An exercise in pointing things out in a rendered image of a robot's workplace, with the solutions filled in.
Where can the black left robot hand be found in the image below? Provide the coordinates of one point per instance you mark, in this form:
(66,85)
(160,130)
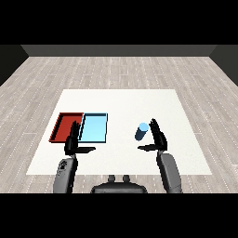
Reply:
(71,145)

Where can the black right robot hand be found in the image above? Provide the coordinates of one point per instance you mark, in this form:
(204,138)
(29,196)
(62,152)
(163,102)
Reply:
(160,141)

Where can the red shallow open box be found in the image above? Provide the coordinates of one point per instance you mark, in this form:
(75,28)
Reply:
(64,127)

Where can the blue can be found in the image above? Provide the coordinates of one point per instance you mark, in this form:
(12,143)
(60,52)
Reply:
(141,131)

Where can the light blue shallow open box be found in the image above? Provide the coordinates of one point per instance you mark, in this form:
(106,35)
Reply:
(94,128)

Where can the dark grey robot body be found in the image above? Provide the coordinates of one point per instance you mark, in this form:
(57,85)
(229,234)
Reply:
(119,186)

